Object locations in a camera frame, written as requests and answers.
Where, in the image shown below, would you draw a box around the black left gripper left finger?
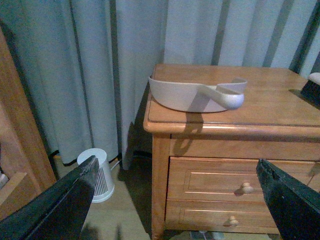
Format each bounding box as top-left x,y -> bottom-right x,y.
0,155 -> 99,240

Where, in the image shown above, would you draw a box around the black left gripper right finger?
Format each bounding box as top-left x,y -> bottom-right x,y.
256,159 -> 320,240

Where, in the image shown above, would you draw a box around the grey hand brush black bristles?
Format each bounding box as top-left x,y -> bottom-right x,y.
300,72 -> 320,109

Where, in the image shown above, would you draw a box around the beige plastic dustpan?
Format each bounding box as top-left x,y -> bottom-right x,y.
148,77 -> 248,113

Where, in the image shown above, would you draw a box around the lower wooden drawer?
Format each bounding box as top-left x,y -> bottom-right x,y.
165,200 -> 279,234

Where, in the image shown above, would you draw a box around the wooden drawer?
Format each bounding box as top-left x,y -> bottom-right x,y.
165,200 -> 279,234
166,156 -> 320,203

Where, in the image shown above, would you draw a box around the white small air purifier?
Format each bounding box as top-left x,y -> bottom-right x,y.
77,148 -> 115,204

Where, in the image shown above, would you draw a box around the upper round drawer knob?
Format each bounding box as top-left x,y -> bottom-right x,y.
240,182 -> 254,194

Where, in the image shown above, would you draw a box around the round drawer knob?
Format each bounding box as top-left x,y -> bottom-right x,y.
228,216 -> 239,227
240,182 -> 254,194

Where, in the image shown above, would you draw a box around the lower round drawer knob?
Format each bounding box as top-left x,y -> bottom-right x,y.
228,216 -> 239,227

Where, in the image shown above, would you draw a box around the wooden nightstand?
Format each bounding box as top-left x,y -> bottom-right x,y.
143,64 -> 320,240

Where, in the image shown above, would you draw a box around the upper wooden drawer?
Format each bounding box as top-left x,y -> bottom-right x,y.
166,156 -> 320,203

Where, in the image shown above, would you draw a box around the light blue curtain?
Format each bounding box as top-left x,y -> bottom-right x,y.
0,0 -> 320,169

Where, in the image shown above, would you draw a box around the wooden bed frame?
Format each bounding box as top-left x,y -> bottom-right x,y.
0,34 -> 56,219

